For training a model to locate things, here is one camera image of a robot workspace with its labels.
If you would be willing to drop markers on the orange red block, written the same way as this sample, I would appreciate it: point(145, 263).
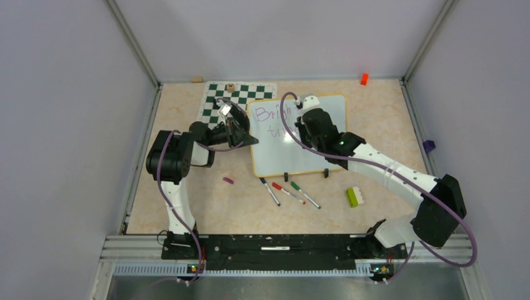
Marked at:
point(364, 79)

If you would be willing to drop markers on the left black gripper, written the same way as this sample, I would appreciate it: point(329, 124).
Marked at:
point(234, 133)

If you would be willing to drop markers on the wooden chess cube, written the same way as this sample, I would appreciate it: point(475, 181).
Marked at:
point(230, 87)

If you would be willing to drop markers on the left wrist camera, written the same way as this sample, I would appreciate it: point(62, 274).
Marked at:
point(224, 112)

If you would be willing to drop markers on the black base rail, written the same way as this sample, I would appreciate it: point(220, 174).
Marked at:
point(276, 252)

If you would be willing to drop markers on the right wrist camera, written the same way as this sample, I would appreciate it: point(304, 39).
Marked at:
point(306, 104)

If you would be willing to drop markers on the red whiteboard marker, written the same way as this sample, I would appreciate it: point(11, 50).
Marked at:
point(280, 188)

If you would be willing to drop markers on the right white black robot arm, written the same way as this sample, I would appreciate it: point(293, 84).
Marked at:
point(435, 200)

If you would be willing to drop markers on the blue whiteboard marker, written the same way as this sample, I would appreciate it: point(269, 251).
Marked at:
point(270, 191)

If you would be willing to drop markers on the wooden block on wall edge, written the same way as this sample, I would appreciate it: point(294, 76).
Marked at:
point(197, 79)

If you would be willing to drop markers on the green white toy brick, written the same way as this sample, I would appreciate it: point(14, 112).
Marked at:
point(354, 196)

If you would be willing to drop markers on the yellow framed whiteboard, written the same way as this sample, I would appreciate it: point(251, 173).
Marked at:
point(276, 153)

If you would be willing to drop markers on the green whiteboard marker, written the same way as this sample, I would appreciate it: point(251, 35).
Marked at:
point(309, 198)

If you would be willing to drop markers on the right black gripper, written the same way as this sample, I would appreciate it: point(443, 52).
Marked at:
point(302, 128)

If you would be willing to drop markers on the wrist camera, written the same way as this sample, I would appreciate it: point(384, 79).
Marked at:
point(224, 112)
point(306, 104)

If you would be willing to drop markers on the purple block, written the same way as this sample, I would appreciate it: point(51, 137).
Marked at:
point(428, 146)

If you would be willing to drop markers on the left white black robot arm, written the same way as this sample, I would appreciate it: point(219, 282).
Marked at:
point(170, 159)

